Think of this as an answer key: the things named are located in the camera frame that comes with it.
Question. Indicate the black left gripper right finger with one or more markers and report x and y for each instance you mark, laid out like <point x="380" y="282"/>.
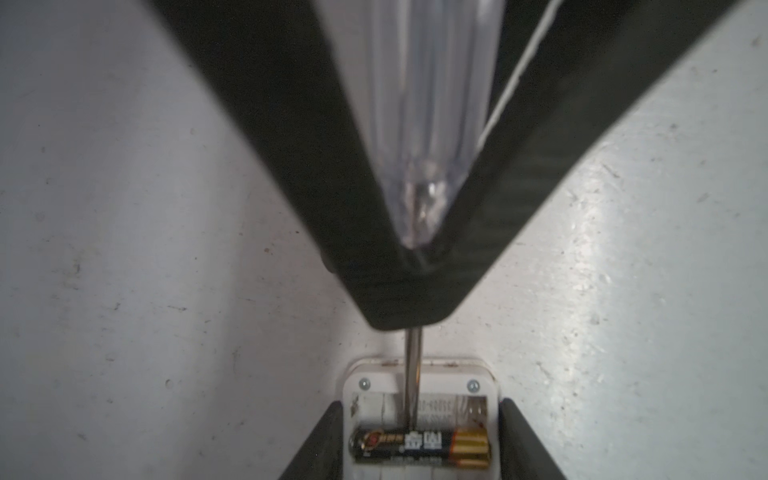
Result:
<point x="522" y="454"/>

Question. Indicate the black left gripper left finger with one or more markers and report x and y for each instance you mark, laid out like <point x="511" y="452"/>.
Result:
<point x="320" y="457"/>

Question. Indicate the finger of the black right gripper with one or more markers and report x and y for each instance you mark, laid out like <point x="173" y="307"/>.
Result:
<point x="270" y="65"/>
<point x="565" y="73"/>

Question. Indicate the white TCL remote control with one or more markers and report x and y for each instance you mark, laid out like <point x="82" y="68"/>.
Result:
<point x="453" y="394"/>

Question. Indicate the black gold battery upper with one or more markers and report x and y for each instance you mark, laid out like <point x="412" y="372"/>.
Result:
<point x="456" y="448"/>

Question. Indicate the clear handle screwdriver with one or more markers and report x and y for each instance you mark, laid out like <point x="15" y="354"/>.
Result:
<point x="419" y="74"/>

